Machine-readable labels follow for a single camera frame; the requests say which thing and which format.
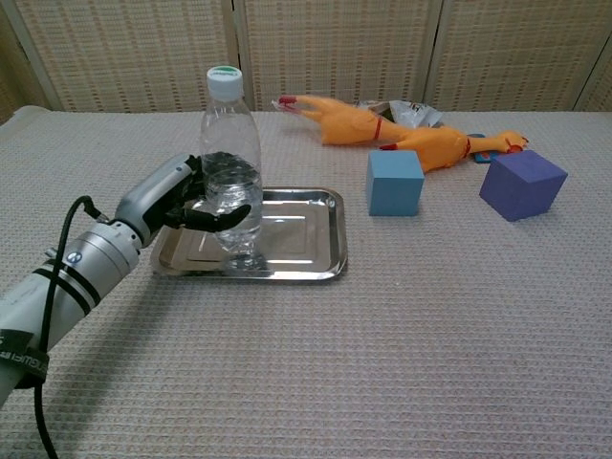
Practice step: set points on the stainless steel tray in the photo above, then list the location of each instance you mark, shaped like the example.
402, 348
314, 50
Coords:
296, 229

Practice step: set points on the light blue foam cube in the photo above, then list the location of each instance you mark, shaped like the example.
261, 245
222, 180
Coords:
394, 184

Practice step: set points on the beige woven tablecloth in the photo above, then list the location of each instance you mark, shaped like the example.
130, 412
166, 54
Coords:
382, 334

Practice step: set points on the crumpled white snack bag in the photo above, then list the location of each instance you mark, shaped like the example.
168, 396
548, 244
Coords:
416, 114

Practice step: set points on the woven bamboo folding screen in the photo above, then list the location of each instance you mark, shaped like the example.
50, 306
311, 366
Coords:
334, 48

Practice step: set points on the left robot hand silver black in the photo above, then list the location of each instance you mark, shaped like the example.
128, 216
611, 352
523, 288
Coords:
153, 196

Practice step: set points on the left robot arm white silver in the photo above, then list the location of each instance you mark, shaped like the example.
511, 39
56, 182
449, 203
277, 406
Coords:
67, 287

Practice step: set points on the small blue card packet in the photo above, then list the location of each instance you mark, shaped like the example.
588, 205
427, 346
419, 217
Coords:
483, 155

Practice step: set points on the orange rubber chicken toy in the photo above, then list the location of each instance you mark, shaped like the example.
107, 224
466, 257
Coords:
344, 124
435, 146

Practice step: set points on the purple foam cube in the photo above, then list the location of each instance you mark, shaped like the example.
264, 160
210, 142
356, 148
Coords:
521, 186

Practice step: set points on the transparent plastic water bottle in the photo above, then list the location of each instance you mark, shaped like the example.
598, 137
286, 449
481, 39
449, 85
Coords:
232, 143

